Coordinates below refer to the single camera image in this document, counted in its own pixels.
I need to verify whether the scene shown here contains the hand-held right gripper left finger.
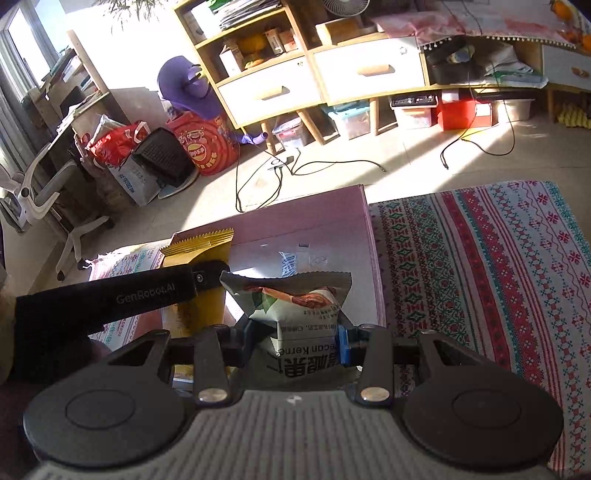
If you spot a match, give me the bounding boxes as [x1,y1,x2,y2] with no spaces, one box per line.
[108,320,260,408]

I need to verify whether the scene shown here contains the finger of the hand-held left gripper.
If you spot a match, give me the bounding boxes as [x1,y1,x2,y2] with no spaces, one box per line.
[191,260,232,292]

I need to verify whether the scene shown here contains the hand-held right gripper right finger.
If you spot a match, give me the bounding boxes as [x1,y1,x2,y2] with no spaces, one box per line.
[337,323,481,409]

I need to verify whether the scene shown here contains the yellow snack packet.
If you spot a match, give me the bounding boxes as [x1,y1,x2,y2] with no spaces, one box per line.
[159,227,236,393]

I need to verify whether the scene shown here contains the white green snack packet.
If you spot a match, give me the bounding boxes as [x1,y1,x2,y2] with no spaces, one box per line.
[219,270,354,389]

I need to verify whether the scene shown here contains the pink cardboard box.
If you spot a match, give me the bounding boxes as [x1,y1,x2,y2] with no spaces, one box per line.
[161,185,387,334]

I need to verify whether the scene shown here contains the white paper bag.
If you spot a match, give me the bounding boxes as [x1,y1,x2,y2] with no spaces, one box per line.
[108,157,162,207]

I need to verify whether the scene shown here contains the white office chair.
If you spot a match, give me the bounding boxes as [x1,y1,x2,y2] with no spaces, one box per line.
[0,157,112,280]

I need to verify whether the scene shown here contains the black mesh basket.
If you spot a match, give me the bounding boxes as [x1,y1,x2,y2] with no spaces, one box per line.
[134,128,195,185]

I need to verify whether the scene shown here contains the red orange printed bag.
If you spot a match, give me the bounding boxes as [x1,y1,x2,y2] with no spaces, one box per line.
[173,113,241,177]

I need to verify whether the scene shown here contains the red green patterned cloth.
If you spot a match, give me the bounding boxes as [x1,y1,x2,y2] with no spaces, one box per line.
[88,180,591,476]

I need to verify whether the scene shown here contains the red plastic bag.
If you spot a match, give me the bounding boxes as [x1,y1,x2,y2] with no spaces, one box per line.
[85,120,148,168]

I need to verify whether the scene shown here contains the small clear storage bin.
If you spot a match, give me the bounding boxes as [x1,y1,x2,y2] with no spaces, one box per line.
[272,115,308,149]

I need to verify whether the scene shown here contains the white cabinet drawer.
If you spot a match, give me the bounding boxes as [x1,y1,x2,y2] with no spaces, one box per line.
[313,37,426,105]
[542,44,591,91]
[216,60,324,128]

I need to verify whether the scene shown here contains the purple plush toy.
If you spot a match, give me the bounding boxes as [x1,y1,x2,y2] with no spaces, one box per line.
[157,55,269,147]

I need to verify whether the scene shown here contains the wooden desk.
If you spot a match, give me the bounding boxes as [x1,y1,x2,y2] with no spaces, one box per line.
[28,30,134,222]

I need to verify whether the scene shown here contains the clear bin with blue lid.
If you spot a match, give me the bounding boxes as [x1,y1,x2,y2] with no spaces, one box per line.
[323,104,373,140]

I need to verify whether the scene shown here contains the orange round fruit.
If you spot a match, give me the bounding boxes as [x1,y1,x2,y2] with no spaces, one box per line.
[239,34,269,68]

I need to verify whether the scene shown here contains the white bin with black lid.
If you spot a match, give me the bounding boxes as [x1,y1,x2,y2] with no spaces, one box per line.
[392,93,439,130]

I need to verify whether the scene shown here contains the wooden shelf cabinet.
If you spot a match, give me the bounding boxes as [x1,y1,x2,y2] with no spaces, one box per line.
[173,0,591,145]

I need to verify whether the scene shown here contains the red box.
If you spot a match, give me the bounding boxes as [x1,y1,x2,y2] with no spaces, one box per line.
[436,90,494,131]

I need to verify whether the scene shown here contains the stack of papers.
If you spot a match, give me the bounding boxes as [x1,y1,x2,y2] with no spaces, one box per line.
[217,0,283,31]

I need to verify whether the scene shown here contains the green potted plant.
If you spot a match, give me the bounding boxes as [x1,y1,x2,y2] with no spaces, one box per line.
[97,0,172,29]

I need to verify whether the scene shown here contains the brown cardboard box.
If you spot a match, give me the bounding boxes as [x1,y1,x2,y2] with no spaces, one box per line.
[316,18,376,45]

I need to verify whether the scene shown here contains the plain white bin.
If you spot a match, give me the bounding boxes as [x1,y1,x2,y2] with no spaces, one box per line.
[496,98,534,123]

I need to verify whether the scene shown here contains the white electric fan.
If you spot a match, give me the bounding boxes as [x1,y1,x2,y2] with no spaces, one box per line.
[322,0,365,20]

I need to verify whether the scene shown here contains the black bag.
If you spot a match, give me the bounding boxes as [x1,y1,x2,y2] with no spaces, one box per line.
[425,37,468,86]

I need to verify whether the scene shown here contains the yellow ribbed object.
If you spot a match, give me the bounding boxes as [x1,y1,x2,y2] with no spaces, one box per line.
[556,104,591,128]

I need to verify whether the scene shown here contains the folded light cloths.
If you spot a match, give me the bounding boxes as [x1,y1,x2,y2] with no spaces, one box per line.
[480,44,548,86]

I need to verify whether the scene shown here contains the pink floral cloth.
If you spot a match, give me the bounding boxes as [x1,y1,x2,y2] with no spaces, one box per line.
[372,0,591,49]

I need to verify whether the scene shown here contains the long black cable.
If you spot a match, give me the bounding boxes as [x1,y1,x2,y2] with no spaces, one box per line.
[235,147,389,213]

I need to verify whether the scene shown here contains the thin black cable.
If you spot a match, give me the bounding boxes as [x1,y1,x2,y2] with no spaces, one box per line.
[438,69,518,169]

